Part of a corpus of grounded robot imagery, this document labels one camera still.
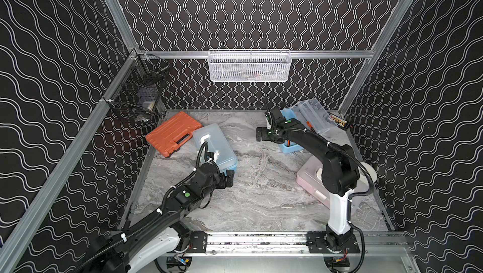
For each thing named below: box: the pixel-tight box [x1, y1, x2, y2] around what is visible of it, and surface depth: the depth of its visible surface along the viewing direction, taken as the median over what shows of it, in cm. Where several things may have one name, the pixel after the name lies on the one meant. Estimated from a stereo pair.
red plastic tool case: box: [145, 111, 203, 158], surface depth 105 cm
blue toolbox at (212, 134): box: [192, 123, 238, 175], surface depth 92 cm
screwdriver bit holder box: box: [327, 111, 349, 131], surface depth 116 cm
